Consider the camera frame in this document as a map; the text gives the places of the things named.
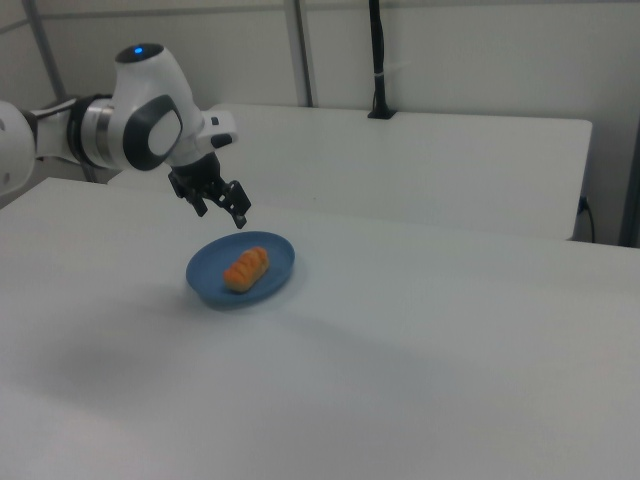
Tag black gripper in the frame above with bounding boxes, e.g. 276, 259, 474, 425
167, 153, 253, 230

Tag orange toy bread loaf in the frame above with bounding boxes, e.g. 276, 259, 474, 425
222, 246, 271, 295

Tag blue round plate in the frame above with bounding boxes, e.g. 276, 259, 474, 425
185, 230, 296, 307

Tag white side table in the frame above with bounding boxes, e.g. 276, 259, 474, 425
107, 103, 594, 242

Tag black pole with base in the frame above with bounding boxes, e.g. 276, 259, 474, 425
367, 0, 397, 120

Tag grey partition frame post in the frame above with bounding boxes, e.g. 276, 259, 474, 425
618, 92, 640, 249
285, 0, 315, 108

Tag black wall power cable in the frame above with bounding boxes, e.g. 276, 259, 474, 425
578, 196, 598, 244

